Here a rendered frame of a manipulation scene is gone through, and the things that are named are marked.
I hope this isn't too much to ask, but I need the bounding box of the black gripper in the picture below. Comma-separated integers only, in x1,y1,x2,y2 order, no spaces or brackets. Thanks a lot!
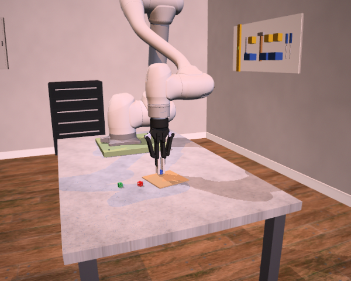
144,118,175,174

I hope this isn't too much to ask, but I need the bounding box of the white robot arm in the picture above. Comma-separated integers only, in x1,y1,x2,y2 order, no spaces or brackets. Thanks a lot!
100,0,214,146

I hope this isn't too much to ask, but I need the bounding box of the orange flat mat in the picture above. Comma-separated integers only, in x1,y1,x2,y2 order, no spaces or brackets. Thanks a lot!
142,170,189,189

